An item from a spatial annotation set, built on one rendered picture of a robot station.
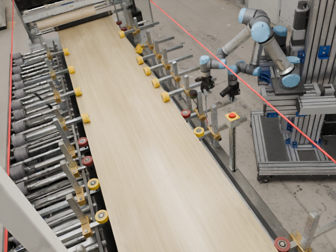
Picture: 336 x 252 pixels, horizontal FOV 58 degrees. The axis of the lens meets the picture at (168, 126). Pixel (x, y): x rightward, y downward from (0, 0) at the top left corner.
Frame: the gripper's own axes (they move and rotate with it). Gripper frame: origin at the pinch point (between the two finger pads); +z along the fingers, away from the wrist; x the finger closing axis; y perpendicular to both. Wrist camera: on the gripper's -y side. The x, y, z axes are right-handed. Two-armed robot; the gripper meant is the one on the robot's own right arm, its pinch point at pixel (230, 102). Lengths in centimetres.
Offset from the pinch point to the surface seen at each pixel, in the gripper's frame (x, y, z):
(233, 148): -57, -31, -11
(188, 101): 19.3, -31.0, -2.3
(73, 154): 8, -138, -1
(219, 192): -82, -55, -8
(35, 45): 250, -157, -1
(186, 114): -2.6, -42.1, -8.2
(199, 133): -28, -43, -8
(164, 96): 22, -51, -14
